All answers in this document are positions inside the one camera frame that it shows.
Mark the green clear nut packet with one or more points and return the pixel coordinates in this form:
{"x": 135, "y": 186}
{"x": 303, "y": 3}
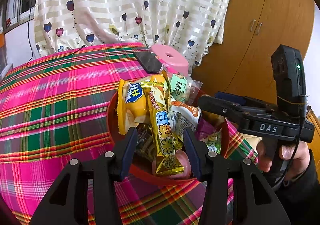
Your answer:
{"x": 180, "y": 87}

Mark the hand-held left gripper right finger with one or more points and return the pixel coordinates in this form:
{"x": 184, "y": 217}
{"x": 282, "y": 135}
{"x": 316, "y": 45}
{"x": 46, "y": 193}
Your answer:
{"x": 193, "y": 155}

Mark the orange white snack packet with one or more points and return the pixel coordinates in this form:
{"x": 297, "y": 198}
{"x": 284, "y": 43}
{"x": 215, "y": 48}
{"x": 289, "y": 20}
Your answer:
{"x": 182, "y": 117}

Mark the yellow snack packet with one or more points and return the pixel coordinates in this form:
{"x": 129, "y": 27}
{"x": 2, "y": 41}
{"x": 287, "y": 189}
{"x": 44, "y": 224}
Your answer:
{"x": 132, "y": 110}

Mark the purple snack packet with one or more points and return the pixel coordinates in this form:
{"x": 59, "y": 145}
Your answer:
{"x": 205, "y": 127}

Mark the golden snack bar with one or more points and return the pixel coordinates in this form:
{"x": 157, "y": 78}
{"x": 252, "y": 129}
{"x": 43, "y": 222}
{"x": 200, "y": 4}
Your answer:
{"x": 165, "y": 140}

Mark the black smartphone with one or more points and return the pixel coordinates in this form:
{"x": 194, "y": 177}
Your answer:
{"x": 148, "y": 61}

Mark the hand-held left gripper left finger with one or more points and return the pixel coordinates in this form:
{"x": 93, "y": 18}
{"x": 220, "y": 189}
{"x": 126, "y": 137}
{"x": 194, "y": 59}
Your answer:
{"x": 128, "y": 155}

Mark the person's right hand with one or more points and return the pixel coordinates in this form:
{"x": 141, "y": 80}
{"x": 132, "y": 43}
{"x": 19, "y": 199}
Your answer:
{"x": 298, "y": 157}

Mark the orange lidded storage box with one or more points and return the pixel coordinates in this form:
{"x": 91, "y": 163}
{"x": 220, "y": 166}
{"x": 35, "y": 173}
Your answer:
{"x": 2, "y": 40}

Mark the small red windowsill object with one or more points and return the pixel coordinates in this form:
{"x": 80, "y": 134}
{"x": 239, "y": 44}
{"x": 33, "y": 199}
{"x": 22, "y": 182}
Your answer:
{"x": 8, "y": 22}

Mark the dark brown clear snack packet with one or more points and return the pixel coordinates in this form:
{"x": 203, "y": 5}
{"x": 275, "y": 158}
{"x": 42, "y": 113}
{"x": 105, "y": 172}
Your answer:
{"x": 145, "y": 145}

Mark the red round plastic basin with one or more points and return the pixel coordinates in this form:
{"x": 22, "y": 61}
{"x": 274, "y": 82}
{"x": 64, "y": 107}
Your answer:
{"x": 160, "y": 181}

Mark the pink green plaid tablecloth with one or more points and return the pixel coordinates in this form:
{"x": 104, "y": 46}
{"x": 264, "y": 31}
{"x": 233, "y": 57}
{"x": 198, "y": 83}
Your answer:
{"x": 62, "y": 102}

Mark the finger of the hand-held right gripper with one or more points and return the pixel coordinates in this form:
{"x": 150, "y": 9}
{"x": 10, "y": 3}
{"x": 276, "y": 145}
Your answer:
{"x": 217, "y": 107}
{"x": 232, "y": 96}

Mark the cream heart print curtain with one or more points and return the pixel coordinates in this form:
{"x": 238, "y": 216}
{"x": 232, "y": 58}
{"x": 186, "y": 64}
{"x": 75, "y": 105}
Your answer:
{"x": 125, "y": 2}

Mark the person's right forearm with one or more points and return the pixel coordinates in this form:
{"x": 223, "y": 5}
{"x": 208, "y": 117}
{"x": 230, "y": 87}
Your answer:
{"x": 300, "y": 197}

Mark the wooden wardrobe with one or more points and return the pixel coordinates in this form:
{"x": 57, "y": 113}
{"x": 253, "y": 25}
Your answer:
{"x": 250, "y": 40}

